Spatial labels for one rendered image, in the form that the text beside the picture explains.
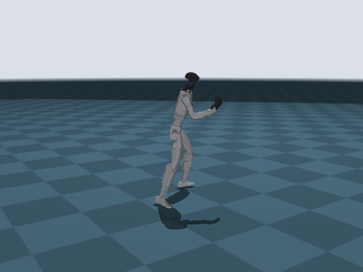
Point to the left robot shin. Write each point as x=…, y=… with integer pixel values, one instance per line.
x=185, y=168

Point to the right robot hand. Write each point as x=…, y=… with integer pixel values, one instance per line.
x=217, y=103

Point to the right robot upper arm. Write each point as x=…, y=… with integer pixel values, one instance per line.
x=187, y=102

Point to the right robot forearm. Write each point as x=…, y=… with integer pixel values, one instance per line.
x=205, y=113

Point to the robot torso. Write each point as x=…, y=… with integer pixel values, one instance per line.
x=180, y=112

